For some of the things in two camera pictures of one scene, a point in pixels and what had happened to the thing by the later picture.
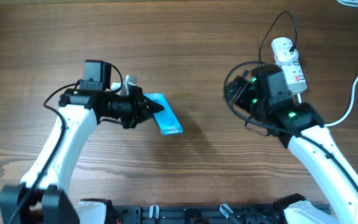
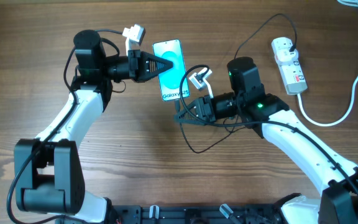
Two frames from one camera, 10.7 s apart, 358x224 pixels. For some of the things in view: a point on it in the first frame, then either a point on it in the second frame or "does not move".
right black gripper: (247, 89) → (207, 112)
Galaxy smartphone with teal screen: (167, 121) → (170, 80)
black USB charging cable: (291, 49) → (292, 49)
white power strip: (293, 71) does not move
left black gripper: (144, 108) → (144, 74)
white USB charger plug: (284, 55) does not move
